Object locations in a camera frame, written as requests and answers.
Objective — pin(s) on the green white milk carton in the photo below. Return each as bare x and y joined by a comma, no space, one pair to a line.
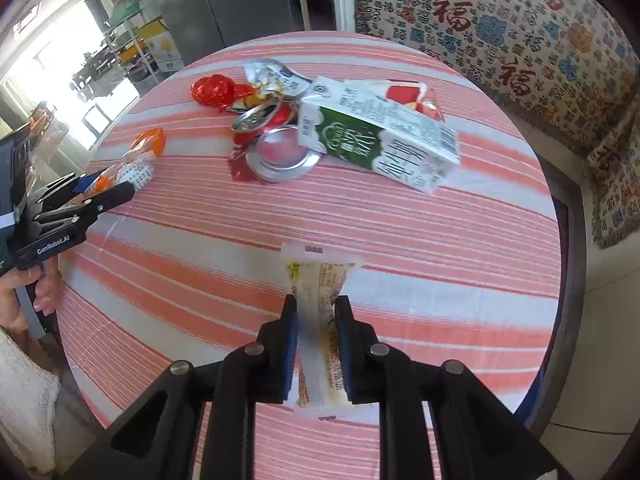
375,133

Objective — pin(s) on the orange white plastic bag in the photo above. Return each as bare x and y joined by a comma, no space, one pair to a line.
136,166

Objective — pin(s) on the pink striped tablecloth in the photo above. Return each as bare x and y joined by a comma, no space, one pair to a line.
172,304

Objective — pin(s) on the crushed red soda can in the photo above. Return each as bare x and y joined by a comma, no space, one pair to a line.
266,147

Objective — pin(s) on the white knit sleeve forearm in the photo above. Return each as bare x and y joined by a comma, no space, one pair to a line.
29,389

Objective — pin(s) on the yellow green cardboard box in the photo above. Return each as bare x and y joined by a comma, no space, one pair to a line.
161,45

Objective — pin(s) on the grey refrigerator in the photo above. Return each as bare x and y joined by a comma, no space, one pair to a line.
202,27

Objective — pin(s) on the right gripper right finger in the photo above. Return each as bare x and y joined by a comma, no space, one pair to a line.
346,332

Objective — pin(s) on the beige snack wrapper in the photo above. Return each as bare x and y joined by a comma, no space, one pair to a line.
317,276

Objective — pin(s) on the red plastic bag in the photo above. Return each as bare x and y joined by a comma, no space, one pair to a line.
219,91

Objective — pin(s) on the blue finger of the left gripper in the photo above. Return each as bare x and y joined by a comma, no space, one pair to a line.
64,189
91,207

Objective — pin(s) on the patterned fabric cover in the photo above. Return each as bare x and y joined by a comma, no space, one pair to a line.
564,66

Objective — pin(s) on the silver foil wrapper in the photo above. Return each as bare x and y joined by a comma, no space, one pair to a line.
269,78

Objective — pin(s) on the red white paper carton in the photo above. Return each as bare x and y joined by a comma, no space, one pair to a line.
419,96

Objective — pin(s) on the person left hand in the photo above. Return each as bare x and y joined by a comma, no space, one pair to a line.
28,296

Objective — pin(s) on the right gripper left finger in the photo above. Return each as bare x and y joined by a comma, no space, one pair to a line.
287,333

